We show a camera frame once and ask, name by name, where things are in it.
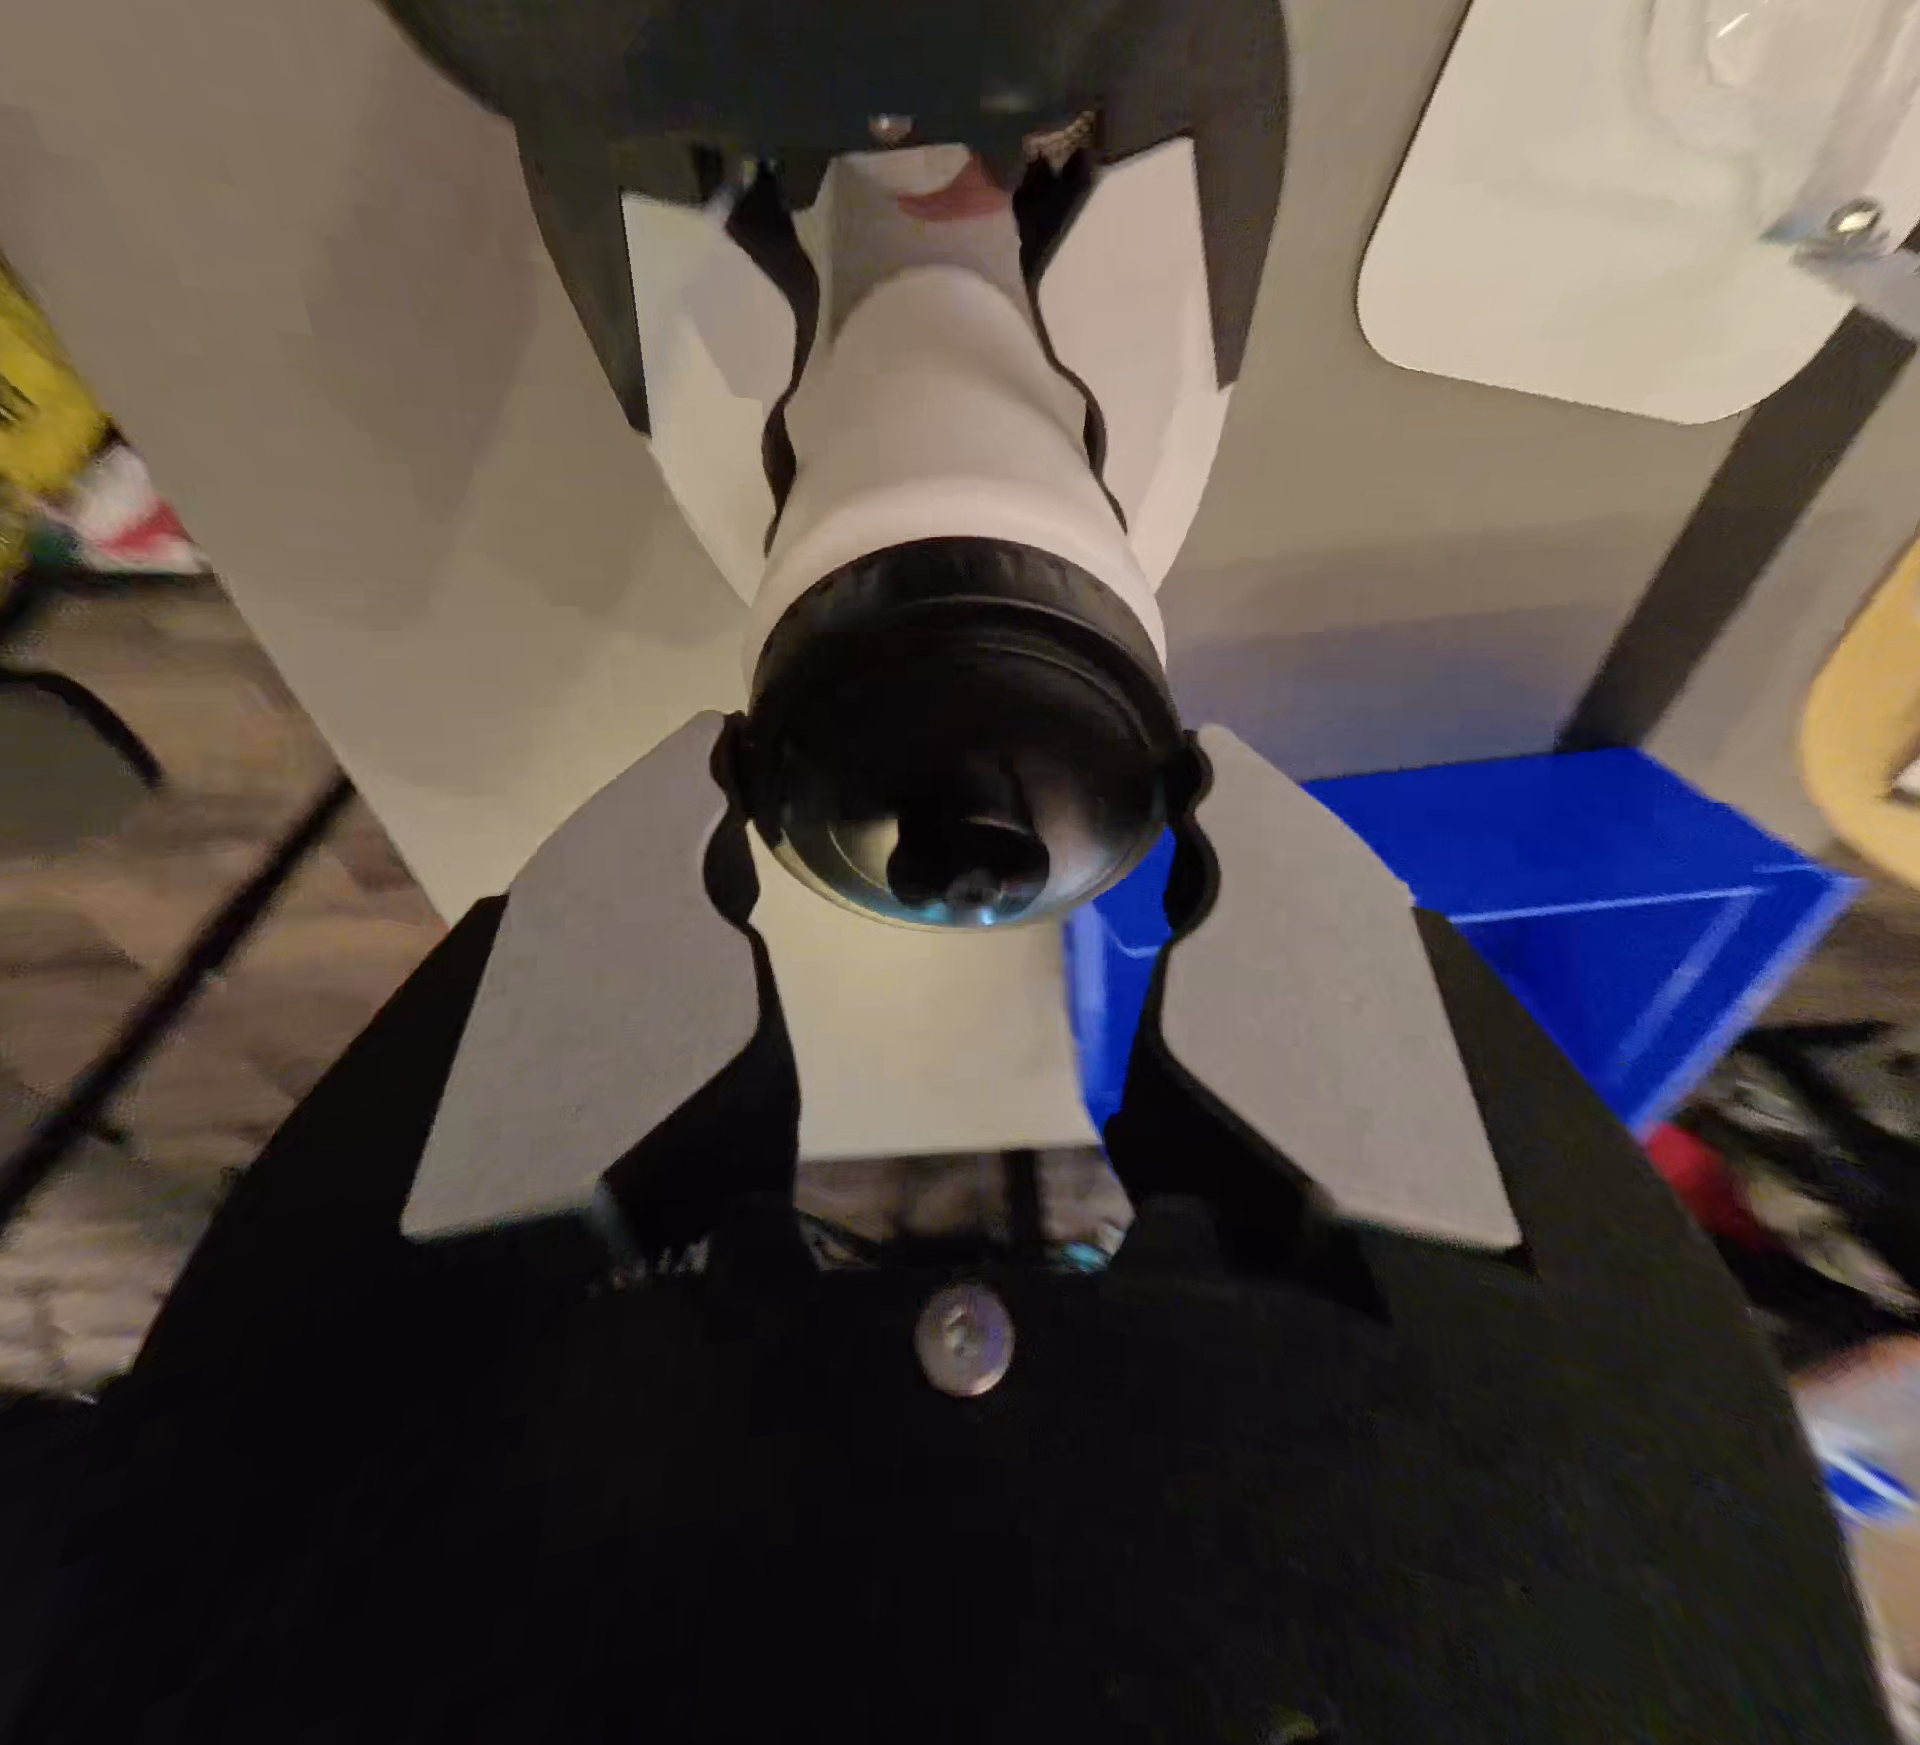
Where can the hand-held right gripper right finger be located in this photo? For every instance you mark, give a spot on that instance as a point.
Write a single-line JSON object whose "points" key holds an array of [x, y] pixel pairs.
{"points": [[1321, 1040]]}

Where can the black bottle lid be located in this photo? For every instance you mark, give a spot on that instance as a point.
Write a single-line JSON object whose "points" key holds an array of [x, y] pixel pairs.
{"points": [[962, 727]]}

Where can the clear acrylic stand support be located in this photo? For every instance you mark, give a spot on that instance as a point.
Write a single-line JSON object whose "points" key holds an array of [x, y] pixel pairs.
{"points": [[1770, 22]]}

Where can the instruction sheet on wooden board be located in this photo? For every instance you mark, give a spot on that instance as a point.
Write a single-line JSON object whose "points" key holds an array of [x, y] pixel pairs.
{"points": [[1844, 727]]}

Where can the black table leg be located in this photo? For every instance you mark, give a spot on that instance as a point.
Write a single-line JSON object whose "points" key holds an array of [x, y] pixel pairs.
{"points": [[165, 1009]]}

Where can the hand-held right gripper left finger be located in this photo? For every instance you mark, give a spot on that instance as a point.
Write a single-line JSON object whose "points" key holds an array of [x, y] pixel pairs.
{"points": [[601, 1026]]}

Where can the red fabric item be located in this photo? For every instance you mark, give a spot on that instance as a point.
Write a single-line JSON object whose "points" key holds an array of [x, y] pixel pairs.
{"points": [[1704, 1183]]}

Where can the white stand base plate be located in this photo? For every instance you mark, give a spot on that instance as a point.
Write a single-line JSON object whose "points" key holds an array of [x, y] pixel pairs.
{"points": [[1515, 244]]}

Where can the white plastic bottle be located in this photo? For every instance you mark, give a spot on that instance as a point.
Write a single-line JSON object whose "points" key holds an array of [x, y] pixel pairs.
{"points": [[945, 426]]}

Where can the person's left hand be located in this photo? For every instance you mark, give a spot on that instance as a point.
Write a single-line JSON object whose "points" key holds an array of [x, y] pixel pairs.
{"points": [[962, 200]]}

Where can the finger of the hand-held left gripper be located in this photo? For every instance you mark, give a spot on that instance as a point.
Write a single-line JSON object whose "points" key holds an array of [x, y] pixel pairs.
{"points": [[1157, 335], [707, 382]]}

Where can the red green patterned cloth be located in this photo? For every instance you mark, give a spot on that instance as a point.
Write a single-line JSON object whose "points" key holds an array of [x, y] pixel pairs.
{"points": [[133, 518]]}

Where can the blue plastic bin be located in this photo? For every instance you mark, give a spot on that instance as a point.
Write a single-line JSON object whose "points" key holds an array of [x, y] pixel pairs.
{"points": [[1575, 904]]}

